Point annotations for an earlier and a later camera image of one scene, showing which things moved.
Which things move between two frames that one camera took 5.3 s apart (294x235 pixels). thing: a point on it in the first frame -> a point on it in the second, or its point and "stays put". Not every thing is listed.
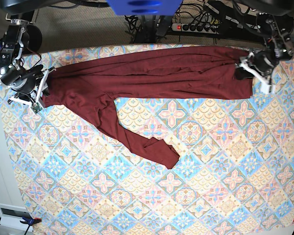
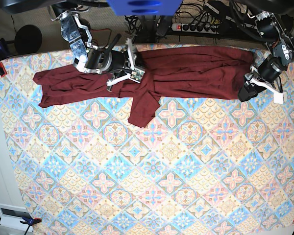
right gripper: [263, 61] -> [270, 69]
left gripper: [23, 81] -> [116, 60]
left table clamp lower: [30, 222] stays put
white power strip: [195, 28] stays put
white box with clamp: [11, 215] stays put
